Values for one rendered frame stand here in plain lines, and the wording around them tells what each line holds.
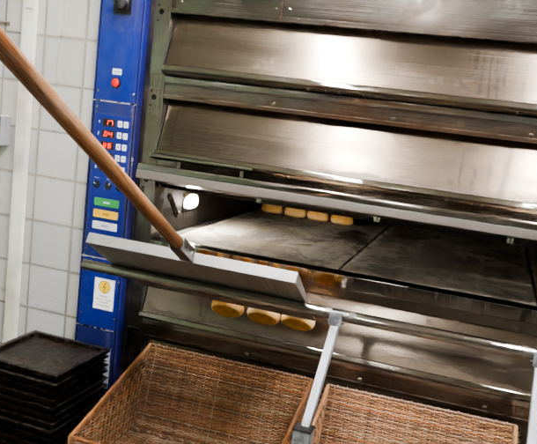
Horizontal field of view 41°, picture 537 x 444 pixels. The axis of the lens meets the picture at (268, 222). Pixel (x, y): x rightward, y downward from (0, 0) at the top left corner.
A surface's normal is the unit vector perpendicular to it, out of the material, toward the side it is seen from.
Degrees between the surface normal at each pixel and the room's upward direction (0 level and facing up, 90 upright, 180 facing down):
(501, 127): 90
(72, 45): 90
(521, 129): 90
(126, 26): 90
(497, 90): 70
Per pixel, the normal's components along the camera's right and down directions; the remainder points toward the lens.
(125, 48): -0.30, 0.12
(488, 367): -0.25, -0.22
